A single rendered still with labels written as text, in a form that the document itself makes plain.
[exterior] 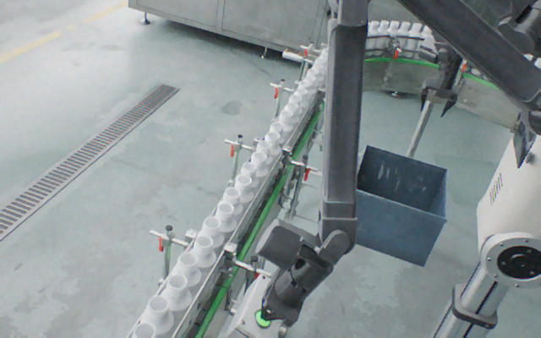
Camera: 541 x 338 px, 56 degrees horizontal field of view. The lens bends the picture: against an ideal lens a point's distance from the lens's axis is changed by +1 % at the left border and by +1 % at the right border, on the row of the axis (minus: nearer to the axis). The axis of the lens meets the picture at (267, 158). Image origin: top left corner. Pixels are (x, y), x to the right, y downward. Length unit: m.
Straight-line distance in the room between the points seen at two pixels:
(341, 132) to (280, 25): 3.89
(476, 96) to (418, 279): 1.00
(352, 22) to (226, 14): 4.07
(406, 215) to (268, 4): 3.23
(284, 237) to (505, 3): 0.77
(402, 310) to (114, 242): 1.48
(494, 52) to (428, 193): 1.22
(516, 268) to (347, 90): 0.65
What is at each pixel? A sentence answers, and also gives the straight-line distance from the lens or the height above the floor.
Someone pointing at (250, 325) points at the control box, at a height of 1.12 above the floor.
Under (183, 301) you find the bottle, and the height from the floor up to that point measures 1.13.
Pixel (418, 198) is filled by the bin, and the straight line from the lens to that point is 2.02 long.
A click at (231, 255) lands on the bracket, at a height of 1.11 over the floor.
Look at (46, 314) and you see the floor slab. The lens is 2.45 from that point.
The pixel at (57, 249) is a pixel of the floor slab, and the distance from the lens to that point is 2.70.
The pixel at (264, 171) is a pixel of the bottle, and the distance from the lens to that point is 1.33.
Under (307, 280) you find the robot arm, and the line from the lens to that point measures 0.86.
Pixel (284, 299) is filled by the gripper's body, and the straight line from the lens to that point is 0.91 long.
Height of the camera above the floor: 1.90
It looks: 34 degrees down
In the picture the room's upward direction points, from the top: 11 degrees clockwise
